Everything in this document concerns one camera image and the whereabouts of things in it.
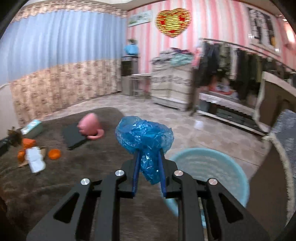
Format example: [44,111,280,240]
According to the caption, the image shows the orange peel piece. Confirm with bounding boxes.
[17,150,26,164]

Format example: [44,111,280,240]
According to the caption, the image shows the orange snack bag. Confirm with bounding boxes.
[22,138,37,149]

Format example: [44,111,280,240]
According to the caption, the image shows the white paper receipt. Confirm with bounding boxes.
[26,147,46,173]

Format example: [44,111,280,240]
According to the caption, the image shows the gold foil wrapper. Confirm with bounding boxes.
[18,146,47,173]

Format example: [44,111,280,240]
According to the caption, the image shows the orange round lid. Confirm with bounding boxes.
[48,149,61,160]

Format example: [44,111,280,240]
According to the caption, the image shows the blue plastic bag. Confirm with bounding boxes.
[115,116,174,185]

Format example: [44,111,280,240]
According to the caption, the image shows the light blue cardboard box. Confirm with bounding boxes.
[21,120,44,139]

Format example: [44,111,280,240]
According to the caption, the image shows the light blue laundry basket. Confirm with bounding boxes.
[163,147,250,227]

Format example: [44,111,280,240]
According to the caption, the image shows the brown shaggy carpet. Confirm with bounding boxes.
[1,108,178,240]

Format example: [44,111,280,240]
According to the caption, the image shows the black flat case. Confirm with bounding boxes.
[62,123,87,150]

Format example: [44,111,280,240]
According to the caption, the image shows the pink pig mug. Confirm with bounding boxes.
[77,113,104,140]

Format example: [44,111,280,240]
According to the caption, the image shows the low shelf with lace cover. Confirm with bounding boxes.
[198,91,270,136]

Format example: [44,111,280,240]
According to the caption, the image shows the cloth covered cabinet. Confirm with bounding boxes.
[151,62,193,111]

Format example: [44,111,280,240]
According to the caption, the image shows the blue and floral curtain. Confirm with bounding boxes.
[1,1,127,125]

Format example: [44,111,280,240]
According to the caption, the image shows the small white stool table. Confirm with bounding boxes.
[130,73,152,99]

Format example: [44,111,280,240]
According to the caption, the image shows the grey patterned sofa cover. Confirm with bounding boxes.
[262,109,295,221]

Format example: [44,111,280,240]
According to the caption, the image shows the pile of folded clothes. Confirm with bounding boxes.
[151,48,194,66]

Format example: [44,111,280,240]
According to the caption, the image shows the grey water dispenser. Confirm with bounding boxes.
[121,55,138,96]

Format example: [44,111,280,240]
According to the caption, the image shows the clothes rack with garments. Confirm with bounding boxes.
[192,38,296,105]

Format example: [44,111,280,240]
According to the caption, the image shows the brown side table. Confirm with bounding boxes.
[252,72,295,133]

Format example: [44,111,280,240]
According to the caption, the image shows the blue covered water bottle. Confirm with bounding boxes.
[124,39,139,56]

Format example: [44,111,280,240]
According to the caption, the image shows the red heart wall decoration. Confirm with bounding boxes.
[155,8,191,38]

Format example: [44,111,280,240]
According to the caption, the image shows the landscape wall picture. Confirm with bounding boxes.
[127,10,153,28]

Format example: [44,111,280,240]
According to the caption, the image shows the framed window wall picture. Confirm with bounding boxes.
[246,6,277,52]

